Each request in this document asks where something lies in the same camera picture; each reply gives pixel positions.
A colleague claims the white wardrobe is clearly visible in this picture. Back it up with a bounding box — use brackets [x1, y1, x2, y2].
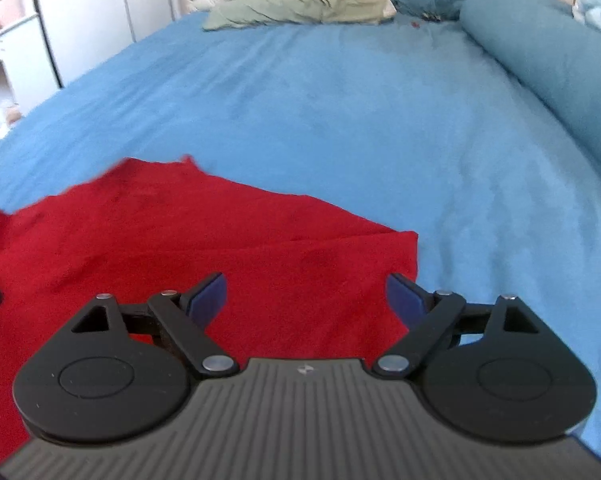
[28, 0, 186, 88]

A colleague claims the rolled teal duvet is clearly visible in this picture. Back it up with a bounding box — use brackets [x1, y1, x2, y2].
[459, 0, 601, 183]

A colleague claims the sage green pillow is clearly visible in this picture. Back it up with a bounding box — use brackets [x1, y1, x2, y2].
[202, 0, 396, 31]

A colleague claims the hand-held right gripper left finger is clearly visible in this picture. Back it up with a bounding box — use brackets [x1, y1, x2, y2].
[71, 273, 240, 376]

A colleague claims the red garment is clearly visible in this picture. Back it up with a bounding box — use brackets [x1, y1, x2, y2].
[0, 156, 419, 466]

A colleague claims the blue bed sheet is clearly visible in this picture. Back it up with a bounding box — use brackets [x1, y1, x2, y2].
[0, 10, 601, 461]

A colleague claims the white side shelf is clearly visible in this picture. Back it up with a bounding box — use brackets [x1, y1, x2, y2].
[0, 12, 48, 158]

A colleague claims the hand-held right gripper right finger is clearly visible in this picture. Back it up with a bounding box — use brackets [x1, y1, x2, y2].
[371, 273, 541, 377]

